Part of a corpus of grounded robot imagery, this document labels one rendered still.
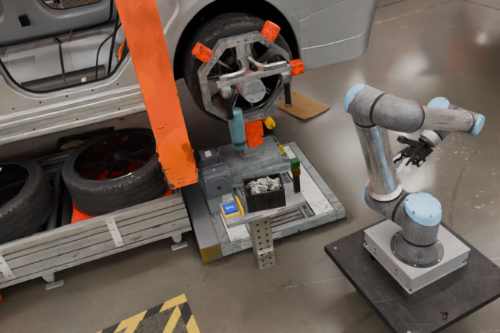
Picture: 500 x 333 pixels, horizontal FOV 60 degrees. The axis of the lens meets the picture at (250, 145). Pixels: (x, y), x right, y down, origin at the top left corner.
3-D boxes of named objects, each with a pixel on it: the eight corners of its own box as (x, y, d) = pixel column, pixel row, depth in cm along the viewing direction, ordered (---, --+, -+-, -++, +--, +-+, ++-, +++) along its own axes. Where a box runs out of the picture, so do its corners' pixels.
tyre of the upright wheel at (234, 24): (299, 45, 287) (220, -11, 252) (315, 58, 268) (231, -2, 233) (242, 123, 305) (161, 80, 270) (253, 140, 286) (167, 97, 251)
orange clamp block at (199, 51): (210, 49, 244) (197, 41, 239) (213, 54, 238) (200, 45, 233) (204, 59, 246) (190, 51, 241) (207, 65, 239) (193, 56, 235)
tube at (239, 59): (242, 62, 246) (239, 44, 240) (252, 75, 230) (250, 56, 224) (212, 69, 243) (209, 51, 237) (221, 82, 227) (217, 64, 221)
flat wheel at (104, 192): (151, 143, 320) (143, 115, 306) (193, 185, 272) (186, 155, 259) (62, 181, 292) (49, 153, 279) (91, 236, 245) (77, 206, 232)
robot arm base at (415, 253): (449, 250, 193) (452, 235, 187) (418, 271, 185) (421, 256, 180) (414, 226, 207) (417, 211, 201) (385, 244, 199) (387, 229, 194)
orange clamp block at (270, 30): (268, 38, 251) (276, 24, 248) (274, 42, 245) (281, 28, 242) (259, 33, 248) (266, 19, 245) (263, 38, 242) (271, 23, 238)
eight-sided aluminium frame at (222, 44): (289, 106, 279) (283, 24, 248) (293, 111, 273) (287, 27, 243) (207, 128, 268) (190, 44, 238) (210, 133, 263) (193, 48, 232)
